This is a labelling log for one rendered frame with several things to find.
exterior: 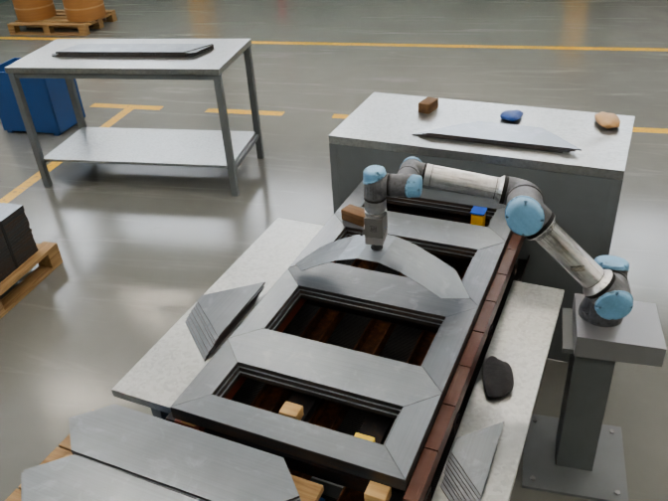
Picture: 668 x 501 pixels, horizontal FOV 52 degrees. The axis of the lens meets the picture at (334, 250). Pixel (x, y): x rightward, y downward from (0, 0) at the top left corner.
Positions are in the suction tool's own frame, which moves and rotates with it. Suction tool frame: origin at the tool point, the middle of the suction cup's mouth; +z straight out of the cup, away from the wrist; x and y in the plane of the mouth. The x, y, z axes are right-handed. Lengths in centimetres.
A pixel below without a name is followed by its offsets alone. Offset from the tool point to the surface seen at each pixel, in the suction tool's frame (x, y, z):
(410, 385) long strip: 20, 48, 16
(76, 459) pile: -66, 95, 16
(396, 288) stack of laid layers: 6.6, 0.2, 15.9
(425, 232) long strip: 11.1, -40.5, 15.9
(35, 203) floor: -302, -172, 100
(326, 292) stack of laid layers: -18.0, 6.5, 16.4
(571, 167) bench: 66, -72, -2
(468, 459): 40, 60, 30
